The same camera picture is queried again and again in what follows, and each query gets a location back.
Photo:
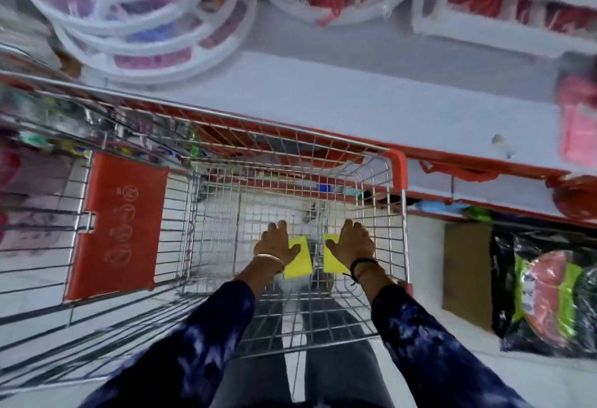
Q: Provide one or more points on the pink plastic item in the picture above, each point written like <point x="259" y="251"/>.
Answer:
<point x="578" y="123"/>

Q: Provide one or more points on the white rectangular box red filling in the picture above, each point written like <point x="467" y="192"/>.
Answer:
<point x="508" y="7"/>

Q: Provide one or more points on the person's right forearm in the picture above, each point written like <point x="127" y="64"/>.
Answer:
<point x="419" y="333"/>

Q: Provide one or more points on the black packet of pink plates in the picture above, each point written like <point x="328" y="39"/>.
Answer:
<point x="545" y="296"/>

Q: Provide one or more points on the gold bangle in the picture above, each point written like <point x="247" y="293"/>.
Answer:
<point x="273" y="259"/>

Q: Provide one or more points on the person's right hand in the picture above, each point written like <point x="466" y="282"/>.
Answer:
<point x="357" y="245"/>

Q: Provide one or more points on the brown cardboard piece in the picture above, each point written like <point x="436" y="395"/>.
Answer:
<point x="468" y="277"/>

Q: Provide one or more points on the blue and green packets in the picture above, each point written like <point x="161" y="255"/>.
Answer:
<point x="450" y="209"/>

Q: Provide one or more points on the stack of round compartment trays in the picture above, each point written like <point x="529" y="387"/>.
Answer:
<point x="140" y="16"/>

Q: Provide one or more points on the person's legs in grey trousers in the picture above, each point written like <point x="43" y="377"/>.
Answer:
<point x="336" y="370"/>

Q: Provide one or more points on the red round item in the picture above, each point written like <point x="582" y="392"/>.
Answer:
<point x="576" y="198"/>

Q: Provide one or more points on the white shelf with red edge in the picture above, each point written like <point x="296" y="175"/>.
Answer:
<point x="373" y="104"/>

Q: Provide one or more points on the black wrist band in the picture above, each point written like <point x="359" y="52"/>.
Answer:
<point x="361" y="264"/>

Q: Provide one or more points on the person's left hand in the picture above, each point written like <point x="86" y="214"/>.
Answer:
<point x="274" y="243"/>

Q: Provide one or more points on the colourful packaged goods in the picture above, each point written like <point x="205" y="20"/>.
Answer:
<point x="93" y="118"/>

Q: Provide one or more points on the person's right thumb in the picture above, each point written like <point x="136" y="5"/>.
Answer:
<point x="332" y="245"/>

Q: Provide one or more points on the person's left thumb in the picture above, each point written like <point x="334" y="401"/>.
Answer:
<point x="294" y="249"/>

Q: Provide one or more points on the red cart seat flap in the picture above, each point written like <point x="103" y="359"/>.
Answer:
<point x="116" y="226"/>

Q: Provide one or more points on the person's left forearm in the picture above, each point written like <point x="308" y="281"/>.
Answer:
<point x="196" y="342"/>

